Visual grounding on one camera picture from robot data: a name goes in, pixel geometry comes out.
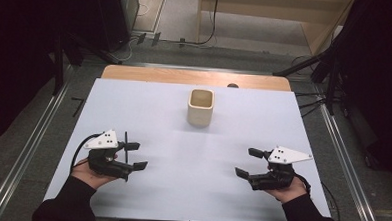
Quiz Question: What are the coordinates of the wooden table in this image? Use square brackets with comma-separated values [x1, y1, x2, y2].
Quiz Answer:
[100, 63, 293, 93]

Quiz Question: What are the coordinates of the hand-held gripper cable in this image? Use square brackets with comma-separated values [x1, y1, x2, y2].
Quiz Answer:
[291, 173, 313, 197]
[68, 131, 103, 178]

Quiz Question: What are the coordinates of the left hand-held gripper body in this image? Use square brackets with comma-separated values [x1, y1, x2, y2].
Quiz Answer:
[83, 129, 136, 183]

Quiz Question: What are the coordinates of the black hex key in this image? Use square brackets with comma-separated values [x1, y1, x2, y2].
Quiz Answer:
[70, 96, 85, 119]

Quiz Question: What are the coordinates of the black curtain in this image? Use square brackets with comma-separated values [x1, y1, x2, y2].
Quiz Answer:
[0, 0, 72, 153]
[327, 0, 392, 183]

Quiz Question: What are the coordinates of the light wooden shelf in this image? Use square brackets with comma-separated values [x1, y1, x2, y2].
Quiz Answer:
[195, 0, 357, 59]

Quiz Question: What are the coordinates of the metal floor rail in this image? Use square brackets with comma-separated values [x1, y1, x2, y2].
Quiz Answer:
[313, 103, 389, 221]
[0, 76, 73, 221]

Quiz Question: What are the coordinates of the thin black cable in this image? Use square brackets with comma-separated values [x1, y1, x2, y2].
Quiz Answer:
[318, 180, 344, 221]

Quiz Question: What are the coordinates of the cream square cup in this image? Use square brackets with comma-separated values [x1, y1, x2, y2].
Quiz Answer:
[186, 87, 216, 128]

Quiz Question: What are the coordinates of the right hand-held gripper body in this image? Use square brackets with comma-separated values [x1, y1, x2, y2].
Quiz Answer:
[248, 145, 314, 194]

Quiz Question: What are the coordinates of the black pen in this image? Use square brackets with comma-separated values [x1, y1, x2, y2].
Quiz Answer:
[123, 130, 130, 165]

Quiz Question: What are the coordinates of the left hand-held gripper cable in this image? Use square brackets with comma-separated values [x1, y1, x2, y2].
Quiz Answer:
[68, 131, 103, 178]

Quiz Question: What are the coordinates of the right hand-held gripper cable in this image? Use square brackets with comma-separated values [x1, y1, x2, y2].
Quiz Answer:
[291, 173, 313, 197]

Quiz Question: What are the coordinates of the black metal stand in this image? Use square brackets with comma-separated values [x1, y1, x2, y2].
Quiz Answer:
[49, 30, 124, 100]
[270, 43, 342, 117]

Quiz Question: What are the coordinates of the person's left hand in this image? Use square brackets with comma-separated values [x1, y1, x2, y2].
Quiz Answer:
[69, 157, 127, 192]

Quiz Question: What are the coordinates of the white table sheet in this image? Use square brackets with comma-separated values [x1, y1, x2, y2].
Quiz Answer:
[41, 75, 338, 221]

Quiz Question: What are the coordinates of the black floor cable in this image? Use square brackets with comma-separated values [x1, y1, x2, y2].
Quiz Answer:
[159, 0, 221, 48]

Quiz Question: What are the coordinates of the black cabinet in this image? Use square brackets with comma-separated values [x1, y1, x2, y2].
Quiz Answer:
[62, 0, 141, 54]

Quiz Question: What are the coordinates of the person's right hand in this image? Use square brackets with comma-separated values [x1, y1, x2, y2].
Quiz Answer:
[264, 175, 309, 205]

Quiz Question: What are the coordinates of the white floor cable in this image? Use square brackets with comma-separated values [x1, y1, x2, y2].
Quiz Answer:
[116, 1, 151, 64]

